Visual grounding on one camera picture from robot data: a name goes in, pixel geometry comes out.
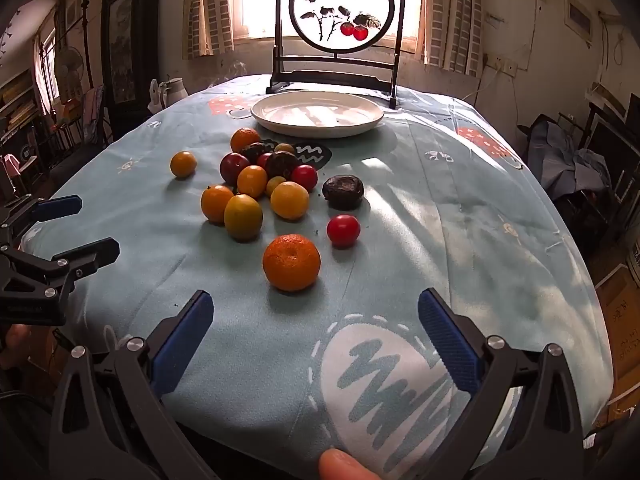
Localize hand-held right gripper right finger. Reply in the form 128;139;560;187
417;287;586;480

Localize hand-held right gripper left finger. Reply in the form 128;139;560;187
49;289;216;480

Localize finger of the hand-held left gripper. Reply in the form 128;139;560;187
0;195;83;242
0;237;121;306

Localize small orange citrus fruit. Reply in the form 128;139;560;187
236;165;268;199
170;151;198;179

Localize large orange mandarin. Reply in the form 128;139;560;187
262;234;321;293

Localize yellow-green citrus fruit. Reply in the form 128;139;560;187
223;194;264;241

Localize red plum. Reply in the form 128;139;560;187
219;152;251;186

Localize dark wrinkled passion fruit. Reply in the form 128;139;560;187
240;142;273;163
264;151;300;180
321;174;365;211

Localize white oval plate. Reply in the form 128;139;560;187
250;91;385;139

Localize person's left hand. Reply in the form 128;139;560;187
0;325;33;368

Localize person's right hand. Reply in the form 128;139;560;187
318;449;381;480

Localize bookshelf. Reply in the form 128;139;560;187
0;67;46;146

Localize light blue printed tablecloth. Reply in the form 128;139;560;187
20;74;615;480

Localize standing fan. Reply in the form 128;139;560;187
55;46;83;91

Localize white plastic bag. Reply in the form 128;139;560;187
149;80;168;113

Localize white jug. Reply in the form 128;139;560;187
159;76;190;106

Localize dark wooden cabinet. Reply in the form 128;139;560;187
101;0;161;141

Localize cardboard box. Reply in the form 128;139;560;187
595;265;640;401

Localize pile of grey clothes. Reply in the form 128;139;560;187
527;115;626;196

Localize brick pattern curtain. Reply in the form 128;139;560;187
182;0;246;59
424;0;488;78

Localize stack of dark frames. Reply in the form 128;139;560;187
585;92;640;201

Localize bright window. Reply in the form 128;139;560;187
240;0;426;53

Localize round painted table screen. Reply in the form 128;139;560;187
265;0;407;110

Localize wall vent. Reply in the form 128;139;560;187
565;0;595;41

